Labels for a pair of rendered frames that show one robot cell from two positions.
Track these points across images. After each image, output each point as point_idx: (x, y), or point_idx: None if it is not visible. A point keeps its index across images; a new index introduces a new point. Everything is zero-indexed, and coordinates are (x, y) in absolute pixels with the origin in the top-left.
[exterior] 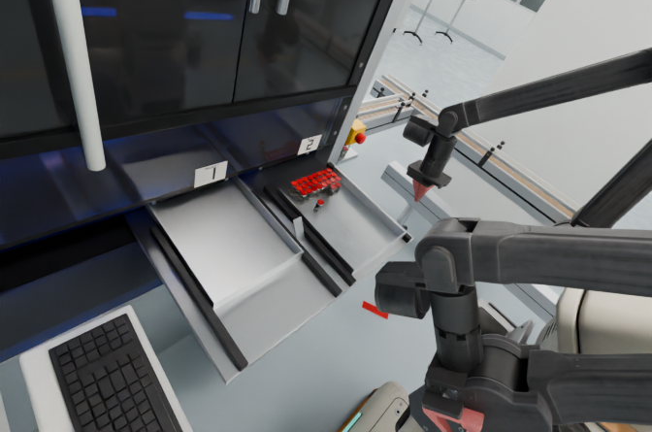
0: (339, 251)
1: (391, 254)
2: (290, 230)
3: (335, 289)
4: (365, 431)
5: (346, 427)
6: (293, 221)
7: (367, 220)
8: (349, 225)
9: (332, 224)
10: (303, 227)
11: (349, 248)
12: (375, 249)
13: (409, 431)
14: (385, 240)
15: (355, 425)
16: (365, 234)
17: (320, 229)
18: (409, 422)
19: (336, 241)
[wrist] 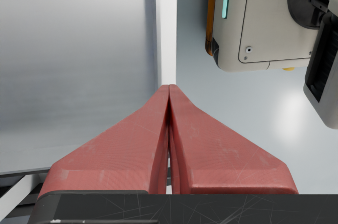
0: (97, 125)
1: (175, 4)
2: (3, 177)
3: (167, 185)
4: None
5: None
6: (1, 220)
7: None
8: (30, 53)
9: (12, 95)
10: (14, 185)
11: (99, 98)
12: (139, 39)
13: (334, 129)
14: None
15: None
16: (78, 29)
17: (20, 129)
18: (331, 121)
19: (67, 115)
